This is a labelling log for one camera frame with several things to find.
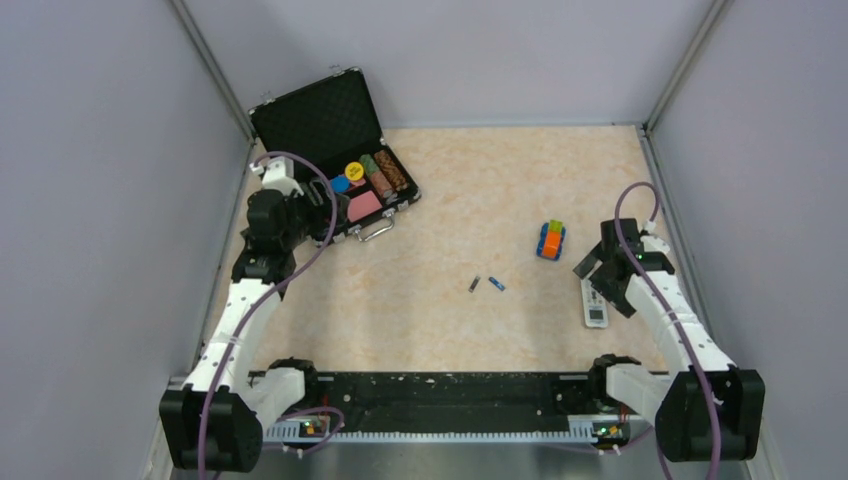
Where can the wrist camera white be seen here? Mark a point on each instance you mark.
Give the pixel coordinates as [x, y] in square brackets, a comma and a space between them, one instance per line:
[278, 174]
[651, 241]

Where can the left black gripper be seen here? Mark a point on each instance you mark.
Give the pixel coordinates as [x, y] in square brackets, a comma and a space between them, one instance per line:
[322, 214]

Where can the white remote control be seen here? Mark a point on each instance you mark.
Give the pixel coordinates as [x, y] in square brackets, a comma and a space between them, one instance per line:
[595, 309]

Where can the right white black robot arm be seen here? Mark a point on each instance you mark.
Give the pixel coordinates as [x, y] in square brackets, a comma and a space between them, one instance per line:
[709, 408]

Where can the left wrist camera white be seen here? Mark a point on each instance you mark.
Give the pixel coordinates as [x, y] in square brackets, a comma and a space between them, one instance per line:
[278, 174]

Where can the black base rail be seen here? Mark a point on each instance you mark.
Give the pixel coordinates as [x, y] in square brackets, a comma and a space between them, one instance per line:
[459, 407]

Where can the yellow poker chip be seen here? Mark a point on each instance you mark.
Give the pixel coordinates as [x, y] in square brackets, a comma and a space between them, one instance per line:
[354, 171]

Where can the blue poker chip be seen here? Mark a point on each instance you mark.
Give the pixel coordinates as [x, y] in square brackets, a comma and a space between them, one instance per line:
[340, 184]

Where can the colourful toy block car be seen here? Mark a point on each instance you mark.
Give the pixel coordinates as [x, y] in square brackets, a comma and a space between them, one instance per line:
[551, 239]

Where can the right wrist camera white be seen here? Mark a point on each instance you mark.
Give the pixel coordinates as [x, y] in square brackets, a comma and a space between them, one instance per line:
[651, 241]

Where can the brown poker chip stack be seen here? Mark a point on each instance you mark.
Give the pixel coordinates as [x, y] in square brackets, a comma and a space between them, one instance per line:
[391, 170]

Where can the black poker chip case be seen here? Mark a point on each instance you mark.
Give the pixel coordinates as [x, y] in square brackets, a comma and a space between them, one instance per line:
[332, 122]

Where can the blue battery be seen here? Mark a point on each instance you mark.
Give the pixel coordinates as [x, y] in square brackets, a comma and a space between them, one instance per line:
[497, 284]

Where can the green poker chip stack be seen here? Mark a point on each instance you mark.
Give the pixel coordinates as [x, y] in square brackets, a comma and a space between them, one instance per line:
[377, 178]

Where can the pink card deck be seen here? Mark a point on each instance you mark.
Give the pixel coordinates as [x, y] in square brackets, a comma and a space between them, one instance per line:
[363, 205]

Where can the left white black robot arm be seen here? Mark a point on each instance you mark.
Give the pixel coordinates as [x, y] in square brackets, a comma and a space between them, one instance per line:
[216, 420]

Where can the black grey battery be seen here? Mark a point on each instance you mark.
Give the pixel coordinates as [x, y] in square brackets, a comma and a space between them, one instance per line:
[474, 284]

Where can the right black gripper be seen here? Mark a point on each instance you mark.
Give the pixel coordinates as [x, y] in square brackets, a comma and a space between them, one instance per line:
[614, 296]

